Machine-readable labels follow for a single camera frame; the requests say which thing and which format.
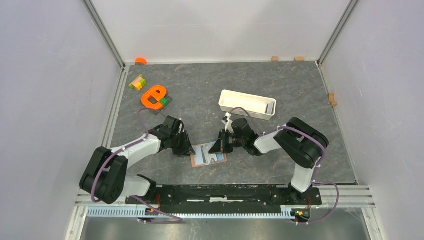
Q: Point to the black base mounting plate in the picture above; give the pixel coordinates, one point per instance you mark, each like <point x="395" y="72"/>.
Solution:
<point x="229" y="198"/>

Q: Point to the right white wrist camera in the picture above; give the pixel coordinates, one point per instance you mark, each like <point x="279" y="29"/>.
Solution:
<point x="226" y="120"/>

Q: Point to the colourful toy brick stack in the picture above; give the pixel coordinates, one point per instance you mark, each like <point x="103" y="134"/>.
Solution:
<point x="138" y="83"/>

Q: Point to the orange letter-shaped plastic piece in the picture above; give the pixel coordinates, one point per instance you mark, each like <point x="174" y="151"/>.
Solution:
<point x="152" y="96"/>

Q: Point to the brown leather card holder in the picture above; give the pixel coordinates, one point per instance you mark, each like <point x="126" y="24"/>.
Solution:
<point x="195" y="157"/>

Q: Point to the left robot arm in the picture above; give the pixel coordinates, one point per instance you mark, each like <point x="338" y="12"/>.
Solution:
<point x="105" y="177"/>

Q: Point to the orange round cap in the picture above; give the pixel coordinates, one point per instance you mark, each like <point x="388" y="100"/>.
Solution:
<point x="140" y="61"/>

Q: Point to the small wooden block right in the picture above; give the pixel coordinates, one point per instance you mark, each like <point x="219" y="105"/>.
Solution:
<point x="299" y="59"/>

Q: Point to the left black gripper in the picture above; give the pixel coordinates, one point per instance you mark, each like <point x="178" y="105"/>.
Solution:
<point x="186" y="149"/>

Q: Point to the green brick on dark plate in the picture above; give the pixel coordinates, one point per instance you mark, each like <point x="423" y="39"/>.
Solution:
<point x="165" y="102"/>

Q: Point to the white plastic tray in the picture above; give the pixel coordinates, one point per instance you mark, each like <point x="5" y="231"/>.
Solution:
<point x="258" y="107"/>

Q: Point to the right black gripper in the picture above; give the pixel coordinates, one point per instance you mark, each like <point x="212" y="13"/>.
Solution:
<point x="221" y="145"/>

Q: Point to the curved wooden piece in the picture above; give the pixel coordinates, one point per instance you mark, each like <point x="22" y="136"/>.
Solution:
<point x="332" y="99"/>

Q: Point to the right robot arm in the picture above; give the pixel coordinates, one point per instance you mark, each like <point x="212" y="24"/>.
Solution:
<point x="303" y="144"/>

